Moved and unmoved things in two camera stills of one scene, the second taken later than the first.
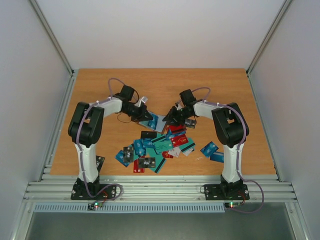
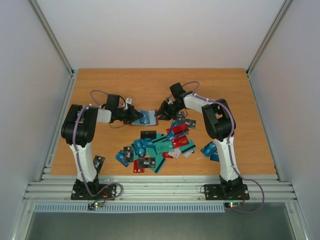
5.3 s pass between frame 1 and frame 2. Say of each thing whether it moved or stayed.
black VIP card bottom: stayed
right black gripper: moved
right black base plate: stayed
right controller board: stayed
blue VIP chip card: moved
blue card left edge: stayed
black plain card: stayed
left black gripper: moved
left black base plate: stayed
